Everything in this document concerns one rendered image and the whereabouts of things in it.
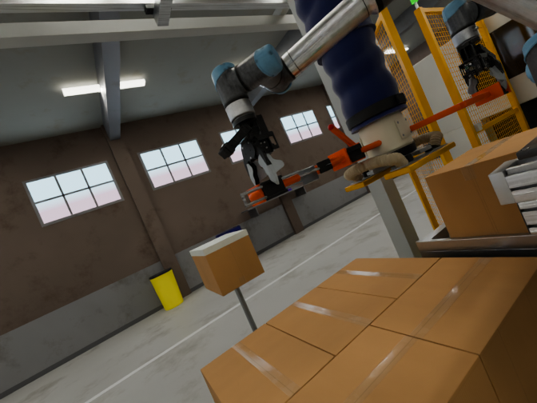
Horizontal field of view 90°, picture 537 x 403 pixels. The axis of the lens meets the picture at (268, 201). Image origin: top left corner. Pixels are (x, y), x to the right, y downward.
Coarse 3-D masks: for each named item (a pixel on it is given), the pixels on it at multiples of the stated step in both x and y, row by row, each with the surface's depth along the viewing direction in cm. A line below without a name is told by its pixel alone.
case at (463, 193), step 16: (496, 144) 145; (512, 144) 126; (464, 160) 140; (480, 160) 122; (496, 160) 114; (432, 176) 137; (448, 176) 131; (464, 176) 125; (480, 176) 120; (432, 192) 140; (448, 192) 133; (464, 192) 128; (480, 192) 123; (448, 208) 136; (464, 208) 130; (480, 208) 125; (496, 208) 120; (512, 208) 115; (448, 224) 139; (464, 224) 133; (480, 224) 127; (496, 224) 122; (512, 224) 117
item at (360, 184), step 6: (384, 168) 114; (390, 168) 112; (366, 174) 111; (372, 174) 109; (378, 174) 108; (360, 180) 108; (366, 180) 104; (372, 180) 105; (348, 186) 109; (354, 186) 106; (360, 186) 104
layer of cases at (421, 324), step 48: (336, 288) 156; (384, 288) 133; (432, 288) 115; (480, 288) 102; (528, 288) 94; (288, 336) 128; (336, 336) 112; (384, 336) 99; (432, 336) 89; (480, 336) 81; (528, 336) 88; (240, 384) 108; (288, 384) 96; (336, 384) 87; (384, 384) 79; (432, 384) 72; (480, 384) 73; (528, 384) 83
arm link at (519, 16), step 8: (472, 0) 54; (480, 0) 53; (488, 0) 52; (496, 0) 51; (504, 0) 50; (512, 0) 50; (520, 0) 49; (528, 0) 48; (536, 0) 48; (488, 8) 54; (496, 8) 52; (504, 8) 51; (512, 8) 50; (520, 8) 50; (528, 8) 49; (536, 8) 48; (512, 16) 52; (520, 16) 51; (528, 16) 50; (536, 16) 49; (528, 24) 51; (536, 24) 50
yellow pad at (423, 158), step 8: (448, 144) 102; (424, 152) 106; (432, 152) 97; (440, 152) 97; (408, 160) 94; (416, 160) 91; (424, 160) 91; (400, 168) 91; (408, 168) 86; (416, 168) 88; (384, 176) 94; (392, 176) 92
